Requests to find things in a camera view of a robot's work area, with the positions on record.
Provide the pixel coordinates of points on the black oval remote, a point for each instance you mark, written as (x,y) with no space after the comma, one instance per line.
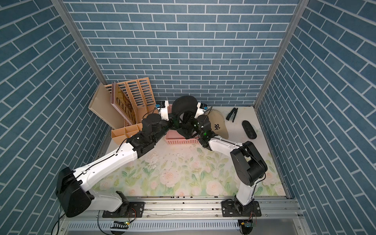
(249,130)

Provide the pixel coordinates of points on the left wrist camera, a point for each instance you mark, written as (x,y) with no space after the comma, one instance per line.
(162,107)

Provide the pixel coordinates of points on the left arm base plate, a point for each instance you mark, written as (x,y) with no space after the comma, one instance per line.
(130,210)

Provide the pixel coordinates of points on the aluminium mounting rail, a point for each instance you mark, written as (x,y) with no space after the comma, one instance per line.
(192,216)

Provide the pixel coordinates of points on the black stapler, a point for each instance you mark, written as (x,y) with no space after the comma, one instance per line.
(232,115)

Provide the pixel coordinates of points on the floral table mat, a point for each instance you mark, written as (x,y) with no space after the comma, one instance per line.
(191,170)

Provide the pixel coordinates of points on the pink plastic basket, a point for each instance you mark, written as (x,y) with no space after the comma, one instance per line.
(172,137)

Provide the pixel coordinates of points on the black baseball cap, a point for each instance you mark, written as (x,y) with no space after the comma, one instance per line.
(180,107)

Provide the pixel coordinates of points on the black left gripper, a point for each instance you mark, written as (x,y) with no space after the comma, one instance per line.
(171,122)

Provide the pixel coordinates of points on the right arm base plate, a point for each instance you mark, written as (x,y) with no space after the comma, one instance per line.
(241,209)

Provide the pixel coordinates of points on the orange plastic file organizer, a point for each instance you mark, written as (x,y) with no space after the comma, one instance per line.
(140,93)

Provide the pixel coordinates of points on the beige cardboard folder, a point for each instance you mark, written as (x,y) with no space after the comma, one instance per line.
(102,107)

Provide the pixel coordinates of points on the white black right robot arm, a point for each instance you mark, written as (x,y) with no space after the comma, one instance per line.
(249,165)

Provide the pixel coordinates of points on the wanted poster book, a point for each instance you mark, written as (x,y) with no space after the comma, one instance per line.
(122,104)

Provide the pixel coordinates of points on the beige baseball cap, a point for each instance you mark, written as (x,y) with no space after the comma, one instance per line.
(218,126)

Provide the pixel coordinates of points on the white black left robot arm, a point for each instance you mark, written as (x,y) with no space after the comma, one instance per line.
(73,186)

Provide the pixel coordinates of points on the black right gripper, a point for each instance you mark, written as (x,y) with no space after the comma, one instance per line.
(191,120)

